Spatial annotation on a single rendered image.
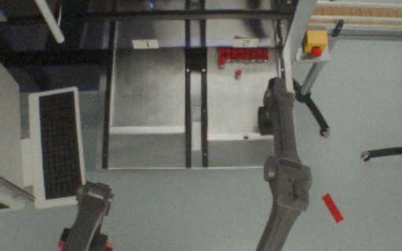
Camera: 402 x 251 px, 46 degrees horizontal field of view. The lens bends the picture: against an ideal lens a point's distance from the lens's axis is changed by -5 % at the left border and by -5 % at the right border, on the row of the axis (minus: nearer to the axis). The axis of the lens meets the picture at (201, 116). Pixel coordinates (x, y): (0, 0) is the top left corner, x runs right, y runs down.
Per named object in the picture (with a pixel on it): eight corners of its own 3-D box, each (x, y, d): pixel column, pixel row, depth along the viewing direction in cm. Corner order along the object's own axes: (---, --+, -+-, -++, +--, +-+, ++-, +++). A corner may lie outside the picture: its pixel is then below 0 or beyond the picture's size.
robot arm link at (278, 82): (266, 96, 146) (293, 105, 147) (272, 64, 151) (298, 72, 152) (254, 113, 157) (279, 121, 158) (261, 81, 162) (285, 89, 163)
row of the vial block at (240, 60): (218, 60, 182) (218, 53, 178) (267, 60, 182) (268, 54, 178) (218, 65, 182) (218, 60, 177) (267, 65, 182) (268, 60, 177)
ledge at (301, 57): (292, 30, 189) (293, 27, 187) (324, 30, 189) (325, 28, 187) (295, 63, 184) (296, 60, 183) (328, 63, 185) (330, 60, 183)
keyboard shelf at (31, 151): (10, 99, 188) (8, 96, 186) (78, 88, 190) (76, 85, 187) (16, 212, 174) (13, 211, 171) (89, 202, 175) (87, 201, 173)
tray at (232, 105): (206, 48, 184) (207, 43, 181) (277, 49, 184) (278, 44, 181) (207, 136, 173) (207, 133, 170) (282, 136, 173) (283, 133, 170)
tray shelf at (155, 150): (103, 45, 186) (102, 43, 185) (288, 43, 187) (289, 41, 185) (96, 170, 171) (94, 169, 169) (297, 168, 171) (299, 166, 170)
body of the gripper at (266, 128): (277, 108, 167) (280, 98, 160) (279, 136, 162) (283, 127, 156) (257, 108, 167) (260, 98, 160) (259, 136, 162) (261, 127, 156)
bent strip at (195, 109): (191, 110, 176) (191, 104, 170) (200, 110, 176) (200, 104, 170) (191, 150, 171) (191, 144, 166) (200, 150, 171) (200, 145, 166)
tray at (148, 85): (115, 43, 185) (113, 38, 181) (184, 41, 185) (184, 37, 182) (110, 129, 174) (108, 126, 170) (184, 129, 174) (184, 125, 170)
